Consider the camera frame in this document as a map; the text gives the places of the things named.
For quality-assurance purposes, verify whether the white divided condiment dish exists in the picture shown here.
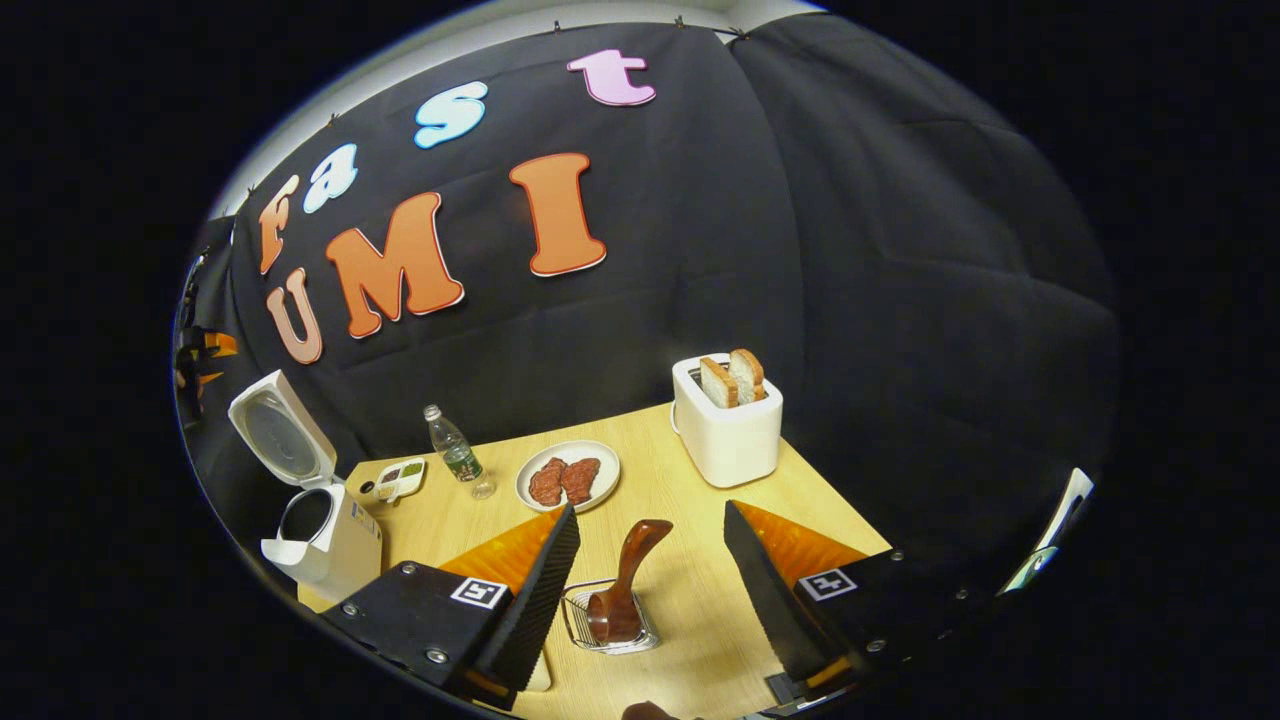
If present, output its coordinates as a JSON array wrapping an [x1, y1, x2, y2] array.
[[373, 457, 428, 504]]

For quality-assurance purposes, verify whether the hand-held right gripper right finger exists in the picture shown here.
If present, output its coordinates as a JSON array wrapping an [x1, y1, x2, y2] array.
[[722, 499, 1006, 706]]

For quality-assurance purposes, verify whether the metal wire chopstick holder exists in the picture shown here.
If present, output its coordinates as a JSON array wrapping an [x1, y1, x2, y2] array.
[[560, 578, 661, 656]]

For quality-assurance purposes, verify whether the brown wooden spoon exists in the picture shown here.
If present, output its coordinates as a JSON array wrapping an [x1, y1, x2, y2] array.
[[585, 519, 675, 644]]

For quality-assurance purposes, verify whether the white toaster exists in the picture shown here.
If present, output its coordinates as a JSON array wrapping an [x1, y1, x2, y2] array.
[[671, 352, 785, 489]]

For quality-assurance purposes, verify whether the clear plastic water bottle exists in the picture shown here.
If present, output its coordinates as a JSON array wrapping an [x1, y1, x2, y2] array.
[[422, 403, 496, 500]]

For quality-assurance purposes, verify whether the dark table edge bracket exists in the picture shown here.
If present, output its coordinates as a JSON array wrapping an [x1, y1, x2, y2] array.
[[765, 672, 831, 717]]

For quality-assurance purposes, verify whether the red meat slice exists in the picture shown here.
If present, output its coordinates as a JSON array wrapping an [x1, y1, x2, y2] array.
[[560, 457, 602, 504], [528, 457, 568, 507]]

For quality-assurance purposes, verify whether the white flat panel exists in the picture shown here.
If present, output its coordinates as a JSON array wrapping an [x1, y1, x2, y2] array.
[[1000, 467, 1095, 596]]

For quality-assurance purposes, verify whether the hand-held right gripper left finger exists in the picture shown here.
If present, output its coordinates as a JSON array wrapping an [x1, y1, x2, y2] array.
[[318, 502, 583, 713]]

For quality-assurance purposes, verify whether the toast bread slice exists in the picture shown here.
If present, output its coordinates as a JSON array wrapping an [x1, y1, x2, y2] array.
[[699, 357, 741, 409], [728, 348, 767, 404]]

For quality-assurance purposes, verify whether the white rice cooker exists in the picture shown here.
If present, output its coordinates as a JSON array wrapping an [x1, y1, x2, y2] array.
[[227, 369, 384, 604]]

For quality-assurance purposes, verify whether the round white plate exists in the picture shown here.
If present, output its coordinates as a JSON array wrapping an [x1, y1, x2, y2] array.
[[515, 440, 622, 514]]

